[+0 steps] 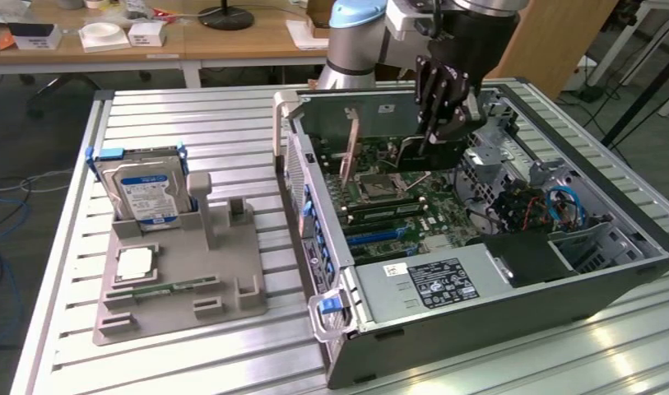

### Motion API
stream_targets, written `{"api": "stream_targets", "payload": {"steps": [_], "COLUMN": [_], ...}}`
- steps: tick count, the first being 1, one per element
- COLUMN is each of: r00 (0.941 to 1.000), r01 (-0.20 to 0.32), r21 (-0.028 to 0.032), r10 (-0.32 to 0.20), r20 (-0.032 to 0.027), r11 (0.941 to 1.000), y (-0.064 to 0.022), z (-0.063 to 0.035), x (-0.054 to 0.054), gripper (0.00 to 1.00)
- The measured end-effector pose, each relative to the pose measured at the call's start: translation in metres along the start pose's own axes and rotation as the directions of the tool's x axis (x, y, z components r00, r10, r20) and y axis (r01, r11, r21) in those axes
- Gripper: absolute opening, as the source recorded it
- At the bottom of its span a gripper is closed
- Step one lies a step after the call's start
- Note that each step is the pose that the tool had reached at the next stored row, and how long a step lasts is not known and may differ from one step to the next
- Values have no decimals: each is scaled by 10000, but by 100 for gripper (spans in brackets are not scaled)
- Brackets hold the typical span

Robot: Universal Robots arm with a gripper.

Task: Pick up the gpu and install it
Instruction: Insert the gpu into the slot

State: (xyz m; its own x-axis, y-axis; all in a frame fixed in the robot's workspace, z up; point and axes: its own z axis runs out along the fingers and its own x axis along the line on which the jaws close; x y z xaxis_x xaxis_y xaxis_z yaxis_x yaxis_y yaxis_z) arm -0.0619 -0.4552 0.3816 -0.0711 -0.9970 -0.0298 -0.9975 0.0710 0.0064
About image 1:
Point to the white table frame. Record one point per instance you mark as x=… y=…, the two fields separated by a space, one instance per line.
x=641 y=37

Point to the black round lamp base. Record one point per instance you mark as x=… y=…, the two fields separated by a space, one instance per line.
x=228 y=18

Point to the wooden desk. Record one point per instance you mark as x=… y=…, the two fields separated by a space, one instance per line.
x=230 y=45

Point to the black graphics card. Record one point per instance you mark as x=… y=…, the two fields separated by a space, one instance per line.
x=433 y=158

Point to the white paper stack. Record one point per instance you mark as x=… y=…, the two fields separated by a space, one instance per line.
x=306 y=39

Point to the open black PC case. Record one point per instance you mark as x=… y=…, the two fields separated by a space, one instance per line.
x=477 y=329

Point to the wooden cabinet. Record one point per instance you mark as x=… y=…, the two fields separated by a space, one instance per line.
x=559 y=41

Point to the hard disk in blue carrier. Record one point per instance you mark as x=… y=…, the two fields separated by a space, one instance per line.
x=142 y=193

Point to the green RAM stick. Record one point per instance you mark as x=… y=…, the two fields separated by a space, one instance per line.
x=163 y=289

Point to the grey parts rack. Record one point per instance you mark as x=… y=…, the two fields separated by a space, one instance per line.
x=191 y=263

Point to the white pedestal cabinet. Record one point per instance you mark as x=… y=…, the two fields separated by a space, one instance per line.
x=579 y=72

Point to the CPU socket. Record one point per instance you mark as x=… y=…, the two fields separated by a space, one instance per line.
x=376 y=187

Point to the black office chair base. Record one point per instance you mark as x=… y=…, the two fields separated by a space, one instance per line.
x=59 y=88

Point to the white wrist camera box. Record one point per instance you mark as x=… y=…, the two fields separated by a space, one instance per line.
x=402 y=20

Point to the white square tray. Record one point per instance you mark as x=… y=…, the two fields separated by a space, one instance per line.
x=103 y=37

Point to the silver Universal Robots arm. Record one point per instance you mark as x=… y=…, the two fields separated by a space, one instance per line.
x=350 y=49

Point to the silver CPU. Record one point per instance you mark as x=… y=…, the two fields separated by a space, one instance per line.
x=134 y=264

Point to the silver chipset heatsink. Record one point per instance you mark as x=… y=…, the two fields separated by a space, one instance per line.
x=440 y=243

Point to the black stand pole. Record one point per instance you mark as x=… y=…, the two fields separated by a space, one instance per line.
x=639 y=90

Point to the black installed RAM stick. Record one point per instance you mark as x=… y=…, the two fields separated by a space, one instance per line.
x=386 y=212

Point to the blue expansion slot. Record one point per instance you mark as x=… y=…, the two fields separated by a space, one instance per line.
x=378 y=238

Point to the white box with black lid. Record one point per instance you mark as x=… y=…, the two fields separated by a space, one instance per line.
x=35 y=35

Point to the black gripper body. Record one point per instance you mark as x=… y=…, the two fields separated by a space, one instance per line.
x=472 y=45

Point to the small white box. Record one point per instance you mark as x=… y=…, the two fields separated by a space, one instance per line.
x=146 y=35

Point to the grey power supply unit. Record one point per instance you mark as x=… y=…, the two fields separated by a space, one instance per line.
x=384 y=300

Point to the green motherboard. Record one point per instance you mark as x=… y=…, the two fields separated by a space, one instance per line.
x=417 y=224

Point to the grey disk bay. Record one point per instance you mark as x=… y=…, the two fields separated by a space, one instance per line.
x=597 y=243

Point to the brown cardboard box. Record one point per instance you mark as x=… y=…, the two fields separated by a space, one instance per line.
x=318 y=16

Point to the metal drive cage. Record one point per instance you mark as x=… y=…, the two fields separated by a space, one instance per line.
x=490 y=160

